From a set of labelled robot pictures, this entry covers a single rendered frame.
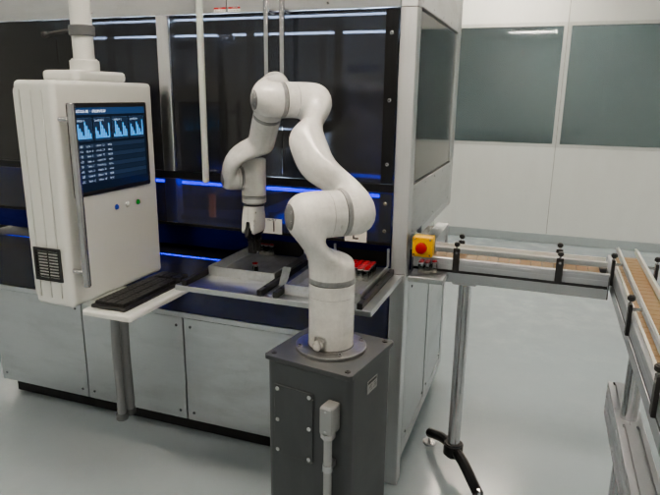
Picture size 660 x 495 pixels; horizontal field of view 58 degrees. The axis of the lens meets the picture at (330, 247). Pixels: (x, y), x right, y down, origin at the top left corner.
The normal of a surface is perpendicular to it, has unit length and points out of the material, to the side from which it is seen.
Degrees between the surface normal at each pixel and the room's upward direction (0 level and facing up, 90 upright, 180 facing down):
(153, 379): 90
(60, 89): 90
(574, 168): 90
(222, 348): 90
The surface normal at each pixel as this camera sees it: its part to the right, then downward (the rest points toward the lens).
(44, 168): -0.35, 0.23
